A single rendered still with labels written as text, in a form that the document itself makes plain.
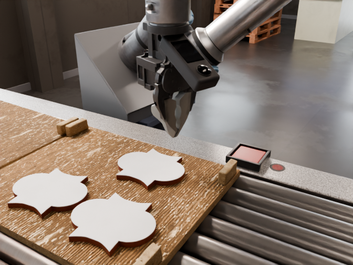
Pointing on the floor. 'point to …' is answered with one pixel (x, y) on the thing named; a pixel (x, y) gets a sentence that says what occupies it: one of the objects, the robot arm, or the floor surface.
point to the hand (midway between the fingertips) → (176, 132)
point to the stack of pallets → (265, 28)
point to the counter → (324, 20)
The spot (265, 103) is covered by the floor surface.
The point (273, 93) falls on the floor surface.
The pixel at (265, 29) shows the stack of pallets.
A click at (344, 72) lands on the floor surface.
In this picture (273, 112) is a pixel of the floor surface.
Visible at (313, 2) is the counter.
